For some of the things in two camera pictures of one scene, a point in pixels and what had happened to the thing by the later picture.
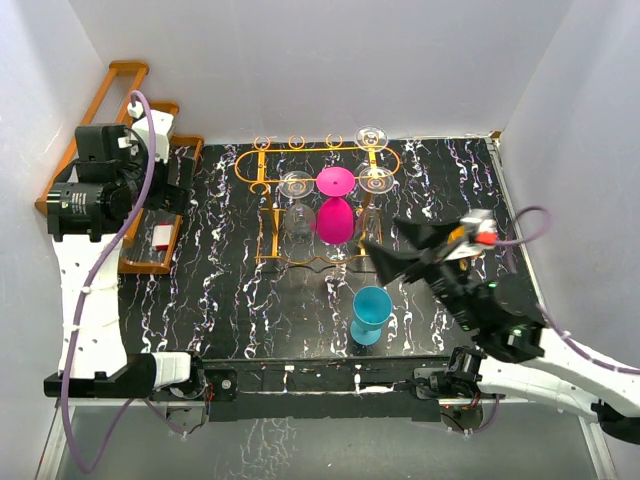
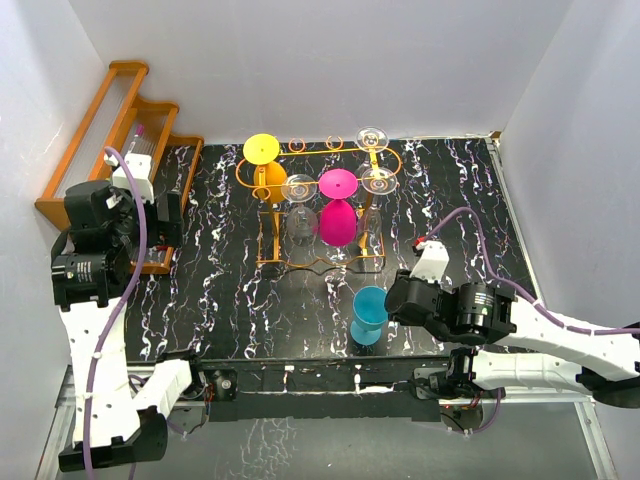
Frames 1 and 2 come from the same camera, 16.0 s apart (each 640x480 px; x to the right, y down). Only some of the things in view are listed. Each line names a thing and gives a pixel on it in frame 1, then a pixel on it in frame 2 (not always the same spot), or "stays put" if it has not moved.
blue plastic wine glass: (372, 307) stays put
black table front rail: (349, 388) stays put
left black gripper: (171, 196) → (165, 231)
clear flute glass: (371, 139) stays put
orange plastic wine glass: (457, 235) → (269, 179)
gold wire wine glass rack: (322, 200) stays put
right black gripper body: (450, 284) → (404, 274)
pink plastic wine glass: (335, 217) stays put
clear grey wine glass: (300, 219) stays put
